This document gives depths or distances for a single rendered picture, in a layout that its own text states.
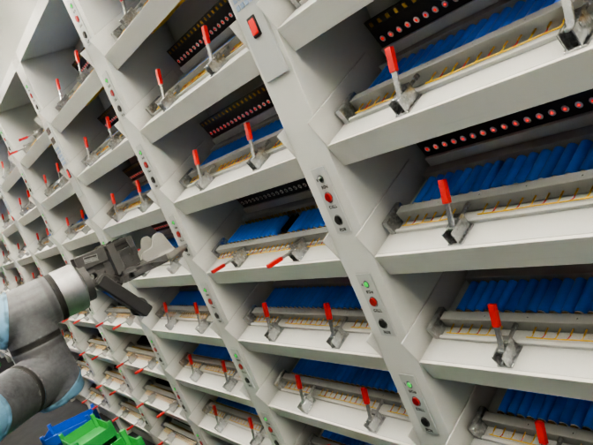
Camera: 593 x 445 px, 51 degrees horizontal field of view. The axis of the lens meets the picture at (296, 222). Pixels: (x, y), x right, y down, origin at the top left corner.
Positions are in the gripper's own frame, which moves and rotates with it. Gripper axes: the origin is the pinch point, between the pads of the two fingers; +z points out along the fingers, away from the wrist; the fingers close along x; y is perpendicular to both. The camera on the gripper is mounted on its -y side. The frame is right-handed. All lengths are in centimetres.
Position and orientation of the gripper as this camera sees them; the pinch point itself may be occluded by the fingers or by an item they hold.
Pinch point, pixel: (177, 251)
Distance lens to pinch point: 130.4
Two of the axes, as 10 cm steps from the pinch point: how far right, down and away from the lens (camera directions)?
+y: -3.8, -9.2, -1.2
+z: 7.6, -3.8, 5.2
